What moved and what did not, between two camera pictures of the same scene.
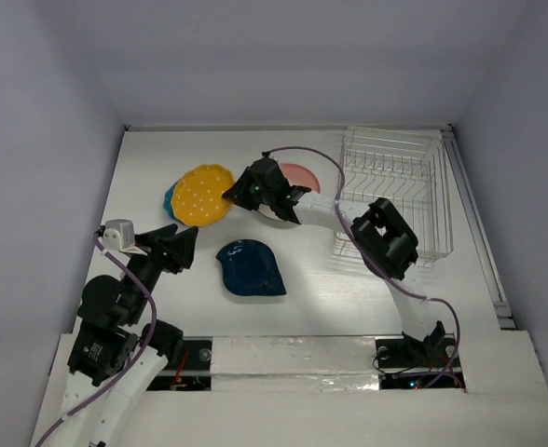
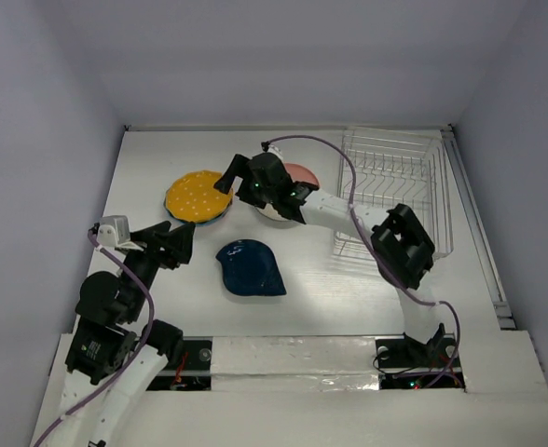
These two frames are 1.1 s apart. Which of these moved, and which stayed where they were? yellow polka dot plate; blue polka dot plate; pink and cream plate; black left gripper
Moved: blue polka dot plate
Stayed: black left gripper; yellow polka dot plate; pink and cream plate
